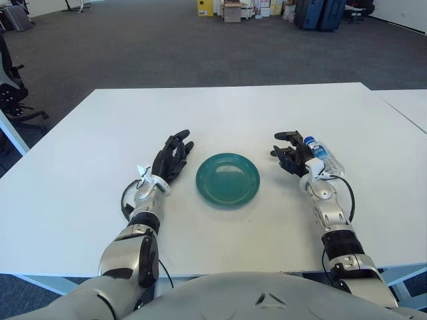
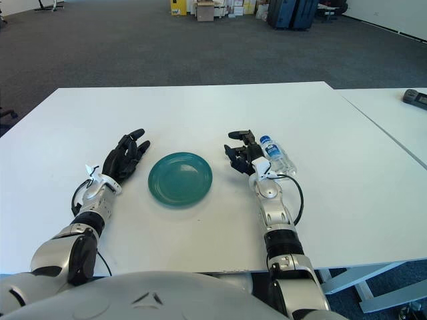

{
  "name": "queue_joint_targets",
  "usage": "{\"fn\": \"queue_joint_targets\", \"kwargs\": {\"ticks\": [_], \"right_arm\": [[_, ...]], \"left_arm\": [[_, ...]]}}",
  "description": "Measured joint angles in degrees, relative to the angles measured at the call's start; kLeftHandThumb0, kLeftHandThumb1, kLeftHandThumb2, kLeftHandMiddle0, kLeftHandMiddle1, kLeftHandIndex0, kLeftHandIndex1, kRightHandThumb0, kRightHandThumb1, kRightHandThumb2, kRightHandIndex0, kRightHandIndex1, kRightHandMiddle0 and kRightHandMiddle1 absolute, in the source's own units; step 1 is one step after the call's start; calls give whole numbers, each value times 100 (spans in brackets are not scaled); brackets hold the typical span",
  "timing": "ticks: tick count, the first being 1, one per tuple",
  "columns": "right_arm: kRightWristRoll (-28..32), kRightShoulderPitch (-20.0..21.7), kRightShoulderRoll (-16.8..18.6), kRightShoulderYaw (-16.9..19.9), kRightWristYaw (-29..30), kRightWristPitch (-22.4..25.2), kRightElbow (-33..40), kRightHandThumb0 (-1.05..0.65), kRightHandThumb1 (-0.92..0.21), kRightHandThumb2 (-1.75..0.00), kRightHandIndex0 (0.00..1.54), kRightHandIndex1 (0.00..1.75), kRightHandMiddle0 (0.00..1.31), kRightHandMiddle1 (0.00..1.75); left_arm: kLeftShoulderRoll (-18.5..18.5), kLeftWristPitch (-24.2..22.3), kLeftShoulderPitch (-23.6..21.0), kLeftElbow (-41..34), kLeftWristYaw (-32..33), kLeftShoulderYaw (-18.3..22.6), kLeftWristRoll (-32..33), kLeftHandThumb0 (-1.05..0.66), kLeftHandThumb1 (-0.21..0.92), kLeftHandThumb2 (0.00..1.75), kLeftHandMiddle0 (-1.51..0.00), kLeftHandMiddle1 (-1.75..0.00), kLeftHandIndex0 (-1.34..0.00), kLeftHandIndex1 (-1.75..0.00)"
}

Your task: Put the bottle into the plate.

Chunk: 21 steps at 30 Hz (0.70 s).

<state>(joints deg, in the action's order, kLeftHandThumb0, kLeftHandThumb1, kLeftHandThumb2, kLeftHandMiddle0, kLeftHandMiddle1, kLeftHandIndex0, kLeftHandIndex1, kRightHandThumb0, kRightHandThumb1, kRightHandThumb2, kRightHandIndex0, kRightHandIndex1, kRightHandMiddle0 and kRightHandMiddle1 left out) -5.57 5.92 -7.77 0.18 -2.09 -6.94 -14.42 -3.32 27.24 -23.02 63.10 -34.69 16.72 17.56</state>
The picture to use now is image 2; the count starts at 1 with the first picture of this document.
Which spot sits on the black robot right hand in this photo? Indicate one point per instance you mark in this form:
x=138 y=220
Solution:
x=245 y=156

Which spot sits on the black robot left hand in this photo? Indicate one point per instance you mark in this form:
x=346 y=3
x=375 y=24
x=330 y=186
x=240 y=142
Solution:
x=116 y=161

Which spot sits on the clear plastic water bottle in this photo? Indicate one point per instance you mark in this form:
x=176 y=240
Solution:
x=280 y=156

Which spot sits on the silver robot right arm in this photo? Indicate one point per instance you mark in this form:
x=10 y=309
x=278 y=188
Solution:
x=275 y=196

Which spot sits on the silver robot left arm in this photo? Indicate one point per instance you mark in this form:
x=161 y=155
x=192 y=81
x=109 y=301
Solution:
x=55 y=251

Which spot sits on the green round plate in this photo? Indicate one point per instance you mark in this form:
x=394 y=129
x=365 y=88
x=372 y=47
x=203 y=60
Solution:
x=180 y=180

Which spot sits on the black office chair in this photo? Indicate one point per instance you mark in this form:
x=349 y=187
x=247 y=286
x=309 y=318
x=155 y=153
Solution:
x=6 y=113

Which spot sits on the grey robot torso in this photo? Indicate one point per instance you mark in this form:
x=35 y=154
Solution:
x=166 y=296

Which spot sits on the white plastic bag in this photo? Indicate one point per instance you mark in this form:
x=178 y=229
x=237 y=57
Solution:
x=261 y=13

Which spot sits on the white boxes stack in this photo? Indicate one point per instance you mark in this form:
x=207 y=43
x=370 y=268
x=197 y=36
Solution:
x=237 y=9

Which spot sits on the blue suitcase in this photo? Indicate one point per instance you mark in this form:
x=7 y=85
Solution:
x=282 y=13

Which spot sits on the brown cardboard box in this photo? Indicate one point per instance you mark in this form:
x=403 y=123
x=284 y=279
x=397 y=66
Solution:
x=204 y=12

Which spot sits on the yellow box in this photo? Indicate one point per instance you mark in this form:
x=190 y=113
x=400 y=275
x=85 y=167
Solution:
x=178 y=7

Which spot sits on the white distant desk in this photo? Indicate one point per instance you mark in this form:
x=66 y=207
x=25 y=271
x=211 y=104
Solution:
x=332 y=11

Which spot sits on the black handheld device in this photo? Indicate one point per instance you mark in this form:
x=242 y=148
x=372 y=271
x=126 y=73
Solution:
x=415 y=98

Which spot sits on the white table frame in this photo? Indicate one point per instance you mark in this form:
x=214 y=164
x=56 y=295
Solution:
x=343 y=281

